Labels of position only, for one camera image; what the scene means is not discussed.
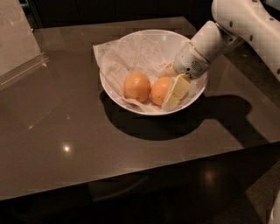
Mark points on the white paper towel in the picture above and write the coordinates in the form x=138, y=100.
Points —
x=125, y=58

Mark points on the white ceramic bowl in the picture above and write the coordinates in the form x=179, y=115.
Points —
x=151, y=40

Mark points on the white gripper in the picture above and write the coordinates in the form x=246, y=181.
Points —
x=190, y=63

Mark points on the clear acrylic sign stand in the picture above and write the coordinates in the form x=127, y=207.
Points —
x=19, y=50

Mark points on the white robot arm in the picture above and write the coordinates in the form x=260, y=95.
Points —
x=220, y=182

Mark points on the orange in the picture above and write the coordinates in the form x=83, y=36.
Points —
x=137, y=86
x=159, y=90

